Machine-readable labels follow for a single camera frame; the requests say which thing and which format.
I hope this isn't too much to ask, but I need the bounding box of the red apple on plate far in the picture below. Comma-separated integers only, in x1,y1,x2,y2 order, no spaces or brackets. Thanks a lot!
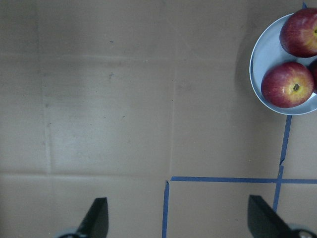
279,8,317,58

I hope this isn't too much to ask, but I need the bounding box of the red apple on plate near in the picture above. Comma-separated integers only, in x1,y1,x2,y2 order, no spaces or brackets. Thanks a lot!
261,61,315,108

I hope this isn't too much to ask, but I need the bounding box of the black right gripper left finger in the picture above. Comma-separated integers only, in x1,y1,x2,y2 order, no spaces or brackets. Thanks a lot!
75,197,109,238

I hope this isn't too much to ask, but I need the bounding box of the red apple on plate side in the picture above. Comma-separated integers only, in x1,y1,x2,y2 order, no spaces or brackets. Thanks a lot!
308,59,317,94

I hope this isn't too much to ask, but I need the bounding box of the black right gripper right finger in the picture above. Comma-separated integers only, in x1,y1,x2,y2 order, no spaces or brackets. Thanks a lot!
248,195,295,238

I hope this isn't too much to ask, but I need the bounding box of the light blue plate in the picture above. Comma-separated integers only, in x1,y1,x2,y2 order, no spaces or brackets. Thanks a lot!
249,14,317,116

